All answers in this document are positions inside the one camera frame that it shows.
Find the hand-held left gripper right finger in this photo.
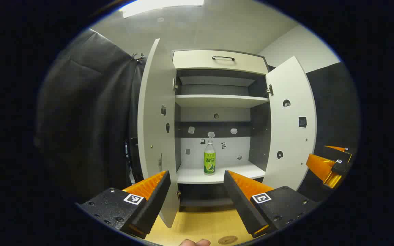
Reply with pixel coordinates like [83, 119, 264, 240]
[223, 170, 320, 238]

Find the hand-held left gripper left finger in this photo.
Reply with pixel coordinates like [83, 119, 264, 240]
[76, 170, 171, 239]

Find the white cabinet door headphone sticker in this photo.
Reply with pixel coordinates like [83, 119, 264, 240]
[262, 56, 317, 191]

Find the round wooden coaster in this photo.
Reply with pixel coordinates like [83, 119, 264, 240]
[218, 235, 238, 245]

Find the green label clear bottle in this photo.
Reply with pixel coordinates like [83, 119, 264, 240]
[203, 139, 216, 176]

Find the white grey cabinet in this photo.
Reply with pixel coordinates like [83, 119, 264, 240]
[171, 49, 273, 212]

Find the black backdrop cloth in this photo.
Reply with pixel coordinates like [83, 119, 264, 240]
[129, 56, 148, 175]
[296, 61, 360, 202]
[35, 29, 137, 202]

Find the ceiling light panel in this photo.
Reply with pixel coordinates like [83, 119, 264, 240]
[119, 0, 205, 19]

